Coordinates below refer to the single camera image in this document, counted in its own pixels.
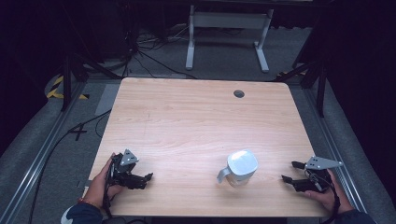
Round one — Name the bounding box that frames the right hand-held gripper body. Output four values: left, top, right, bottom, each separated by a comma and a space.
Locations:
304, 155, 344, 193

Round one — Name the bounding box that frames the red bracelet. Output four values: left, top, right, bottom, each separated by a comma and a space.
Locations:
78, 197, 101, 209

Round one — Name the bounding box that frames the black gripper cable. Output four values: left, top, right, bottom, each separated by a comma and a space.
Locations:
102, 158, 115, 219
307, 170, 342, 224

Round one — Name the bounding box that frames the long black floor cable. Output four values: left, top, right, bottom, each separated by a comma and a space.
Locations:
28, 108, 112, 224

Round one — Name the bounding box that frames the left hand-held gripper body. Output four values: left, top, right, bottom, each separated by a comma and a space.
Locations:
106, 148, 140, 188

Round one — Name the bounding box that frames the white metal table frame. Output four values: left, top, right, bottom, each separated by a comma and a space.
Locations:
185, 4, 276, 74

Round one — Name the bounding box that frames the white lidded jug with handle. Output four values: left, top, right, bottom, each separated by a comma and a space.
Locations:
216, 148, 260, 188

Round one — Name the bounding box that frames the person's left hand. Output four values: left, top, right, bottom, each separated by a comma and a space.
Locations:
82, 151, 126, 209

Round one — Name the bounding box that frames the bundle of black floor cables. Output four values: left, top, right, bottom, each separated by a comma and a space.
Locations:
122, 25, 198, 80

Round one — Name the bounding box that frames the yellow black hazard tape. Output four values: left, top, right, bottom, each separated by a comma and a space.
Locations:
46, 76, 91, 101

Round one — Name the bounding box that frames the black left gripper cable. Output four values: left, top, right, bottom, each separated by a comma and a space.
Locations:
102, 158, 115, 219

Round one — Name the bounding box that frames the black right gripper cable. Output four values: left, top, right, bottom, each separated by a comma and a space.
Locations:
307, 170, 342, 224

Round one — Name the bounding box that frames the black metal stand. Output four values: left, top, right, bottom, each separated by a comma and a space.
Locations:
60, 51, 123, 113
273, 57, 329, 119

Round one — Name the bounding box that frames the aluminium floor rail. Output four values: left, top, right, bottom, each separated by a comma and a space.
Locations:
302, 86, 368, 214
0, 79, 89, 224

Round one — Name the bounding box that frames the person's right hand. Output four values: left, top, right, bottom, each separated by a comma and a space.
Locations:
304, 169, 355, 215

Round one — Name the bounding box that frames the grey floor plate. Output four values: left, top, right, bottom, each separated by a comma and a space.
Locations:
94, 83, 121, 117

